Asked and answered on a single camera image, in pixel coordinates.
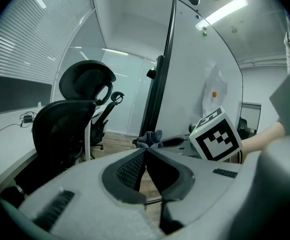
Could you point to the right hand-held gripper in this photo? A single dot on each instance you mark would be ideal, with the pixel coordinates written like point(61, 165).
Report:
point(217, 139)

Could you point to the person's right forearm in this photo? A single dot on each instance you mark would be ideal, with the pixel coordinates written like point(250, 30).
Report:
point(262, 139)

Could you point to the small black office chair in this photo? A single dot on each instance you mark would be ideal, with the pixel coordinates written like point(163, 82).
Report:
point(102, 126)

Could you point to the large black mesh office chair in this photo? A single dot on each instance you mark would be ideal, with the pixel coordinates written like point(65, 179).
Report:
point(59, 124)

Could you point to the whiteboard with black frame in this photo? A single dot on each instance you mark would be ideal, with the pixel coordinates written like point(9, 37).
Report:
point(189, 79)

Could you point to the white window blinds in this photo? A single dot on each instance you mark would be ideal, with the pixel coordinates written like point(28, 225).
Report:
point(29, 34)

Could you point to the long white desk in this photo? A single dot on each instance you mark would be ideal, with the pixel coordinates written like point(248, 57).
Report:
point(2, 144)

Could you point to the grey cloth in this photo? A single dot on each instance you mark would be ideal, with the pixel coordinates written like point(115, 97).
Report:
point(149, 138)

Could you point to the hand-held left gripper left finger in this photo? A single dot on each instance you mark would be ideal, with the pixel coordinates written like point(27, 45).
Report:
point(124, 176)

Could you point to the white paper sheet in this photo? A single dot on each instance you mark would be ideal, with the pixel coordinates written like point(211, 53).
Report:
point(213, 84)

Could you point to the green magnet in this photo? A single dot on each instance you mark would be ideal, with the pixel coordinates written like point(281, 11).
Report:
point(205, 33)

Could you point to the orange magnet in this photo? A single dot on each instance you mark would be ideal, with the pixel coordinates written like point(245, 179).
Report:
point(214, 94)

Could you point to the black wall panel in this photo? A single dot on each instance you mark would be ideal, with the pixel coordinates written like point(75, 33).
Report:
point(14, 94)

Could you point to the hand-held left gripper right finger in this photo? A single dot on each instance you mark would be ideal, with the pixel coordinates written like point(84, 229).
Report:
point(167, 179)

